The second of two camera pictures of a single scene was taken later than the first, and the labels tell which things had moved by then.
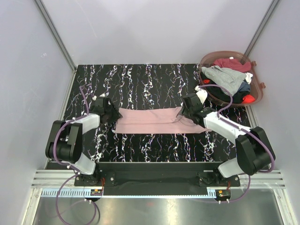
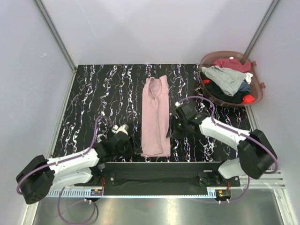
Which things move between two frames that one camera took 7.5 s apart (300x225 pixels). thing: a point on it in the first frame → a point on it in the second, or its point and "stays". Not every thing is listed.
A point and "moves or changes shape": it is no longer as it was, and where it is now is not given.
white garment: (248, 77) stays
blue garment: (244, 86) stays
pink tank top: (160, 120) moves or changes shape
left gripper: (116, 115) → (133, 148)
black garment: (218, 94) stays
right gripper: (183, 111) → (173, 131)
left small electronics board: (95, 192) stays
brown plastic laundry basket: (234, 71) stays
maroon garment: (233, 64) stays
